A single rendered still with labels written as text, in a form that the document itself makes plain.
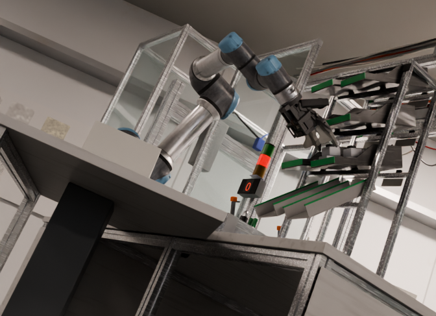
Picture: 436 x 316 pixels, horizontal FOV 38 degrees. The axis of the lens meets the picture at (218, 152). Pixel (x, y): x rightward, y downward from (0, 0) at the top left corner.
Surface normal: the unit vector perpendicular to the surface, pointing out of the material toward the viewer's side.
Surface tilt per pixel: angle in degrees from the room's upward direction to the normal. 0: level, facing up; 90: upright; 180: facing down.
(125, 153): 90
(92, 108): 90
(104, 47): 90
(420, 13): 180
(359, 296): 90
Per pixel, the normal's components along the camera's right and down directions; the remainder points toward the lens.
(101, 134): 0.15, -0.27
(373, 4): -0.37, 0.87
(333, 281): 0.57, -0.05
